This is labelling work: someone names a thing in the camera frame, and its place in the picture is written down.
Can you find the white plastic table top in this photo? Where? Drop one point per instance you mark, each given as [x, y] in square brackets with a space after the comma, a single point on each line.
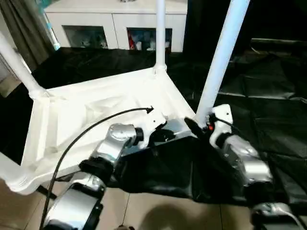
[96, 107]

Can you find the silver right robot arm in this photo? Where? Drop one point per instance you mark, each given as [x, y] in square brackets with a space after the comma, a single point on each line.
[244, 158]

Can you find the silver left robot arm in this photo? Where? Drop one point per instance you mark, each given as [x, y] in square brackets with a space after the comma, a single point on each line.
[108, 148]

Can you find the black work surface mat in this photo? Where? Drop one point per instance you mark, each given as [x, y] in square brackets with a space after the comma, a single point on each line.
[251, 107]

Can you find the red item in cabinet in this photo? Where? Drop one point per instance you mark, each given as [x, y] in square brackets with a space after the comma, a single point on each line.
[131, 42]

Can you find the black left robot foot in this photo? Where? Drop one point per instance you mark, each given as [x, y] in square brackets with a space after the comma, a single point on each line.
[124, 227]

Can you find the white figurine in cabinet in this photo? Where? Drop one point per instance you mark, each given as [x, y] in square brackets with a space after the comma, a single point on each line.
[84, 43]

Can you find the white glass door cabinet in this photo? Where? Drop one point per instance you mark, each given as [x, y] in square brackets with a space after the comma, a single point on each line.
[108, 19]

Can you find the grey figurine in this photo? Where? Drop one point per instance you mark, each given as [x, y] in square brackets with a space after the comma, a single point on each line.
[127, 1]

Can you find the white teal patterned roll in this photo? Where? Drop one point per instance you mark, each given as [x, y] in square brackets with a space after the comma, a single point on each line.
[51, 33]

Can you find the grey curtain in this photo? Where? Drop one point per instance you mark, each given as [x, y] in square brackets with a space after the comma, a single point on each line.
[24, 31]

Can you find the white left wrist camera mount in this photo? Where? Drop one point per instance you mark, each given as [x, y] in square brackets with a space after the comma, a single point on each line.
[152, 119]

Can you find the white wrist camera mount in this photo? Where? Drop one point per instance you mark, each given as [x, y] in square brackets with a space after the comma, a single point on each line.
[223, 117]
[152, 119]

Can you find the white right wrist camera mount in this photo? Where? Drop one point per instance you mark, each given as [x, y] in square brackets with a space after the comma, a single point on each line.
[223, 117]

